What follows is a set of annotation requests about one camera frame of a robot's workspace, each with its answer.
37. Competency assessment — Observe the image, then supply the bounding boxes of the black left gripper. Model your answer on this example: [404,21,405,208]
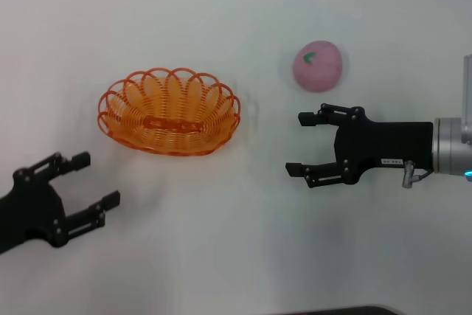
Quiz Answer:
[0,151,122,255]

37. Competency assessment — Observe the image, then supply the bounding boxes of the pink peach with green leaf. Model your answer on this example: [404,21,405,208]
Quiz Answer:
[292,39,344,93]

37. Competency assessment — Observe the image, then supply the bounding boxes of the dark rounded robot base edge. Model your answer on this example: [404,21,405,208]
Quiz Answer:
[272,304,406,315]

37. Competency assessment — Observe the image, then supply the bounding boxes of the orange plastic woven basket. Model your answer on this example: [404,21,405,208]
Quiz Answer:
[97,66,243,157]

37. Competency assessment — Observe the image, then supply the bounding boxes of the right wrist connector cable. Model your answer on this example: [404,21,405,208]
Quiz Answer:
[401,159,434,190]

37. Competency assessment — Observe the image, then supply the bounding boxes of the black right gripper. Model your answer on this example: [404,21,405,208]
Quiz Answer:
[285,103,434,190]

